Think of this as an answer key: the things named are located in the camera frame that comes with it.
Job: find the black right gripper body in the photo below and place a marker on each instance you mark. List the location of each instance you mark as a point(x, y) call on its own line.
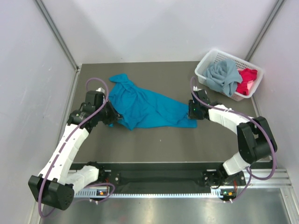
point(193, 113)

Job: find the corner aluminium post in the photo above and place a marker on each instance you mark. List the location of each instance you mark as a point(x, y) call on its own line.
point(265, 28)
point(50, 22)

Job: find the bright blue t shirt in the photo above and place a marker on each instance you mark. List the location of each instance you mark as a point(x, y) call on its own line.
point(142, 108)

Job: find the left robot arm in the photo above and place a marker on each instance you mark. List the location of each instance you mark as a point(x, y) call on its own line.
point(54, 186)

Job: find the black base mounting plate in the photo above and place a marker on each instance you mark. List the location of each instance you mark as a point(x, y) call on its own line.
point(166, 177)

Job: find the grey-blue t shirt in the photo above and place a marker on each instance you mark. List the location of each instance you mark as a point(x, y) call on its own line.
point(223, 77)

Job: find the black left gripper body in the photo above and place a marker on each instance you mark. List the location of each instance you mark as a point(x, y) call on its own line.
point(107, 115)

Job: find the pink garment in basket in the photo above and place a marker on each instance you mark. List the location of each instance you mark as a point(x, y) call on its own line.
point(249, 86)

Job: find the red t shirt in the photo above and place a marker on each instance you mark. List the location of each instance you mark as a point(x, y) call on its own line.
point(247, 75)

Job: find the left corner aluminium post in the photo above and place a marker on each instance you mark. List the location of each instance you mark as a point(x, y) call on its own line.
point(50, 22)

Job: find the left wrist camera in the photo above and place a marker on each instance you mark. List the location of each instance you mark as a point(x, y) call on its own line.
point(101, 90)

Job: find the white plastic laundry basket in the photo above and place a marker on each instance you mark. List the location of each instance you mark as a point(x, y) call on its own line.
point(214, 56)

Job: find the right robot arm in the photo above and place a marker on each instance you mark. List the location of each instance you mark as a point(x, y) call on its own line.
point(254, 137)

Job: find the right corner aluminium post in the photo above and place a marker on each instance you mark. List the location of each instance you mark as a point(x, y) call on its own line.
point(265, 28)

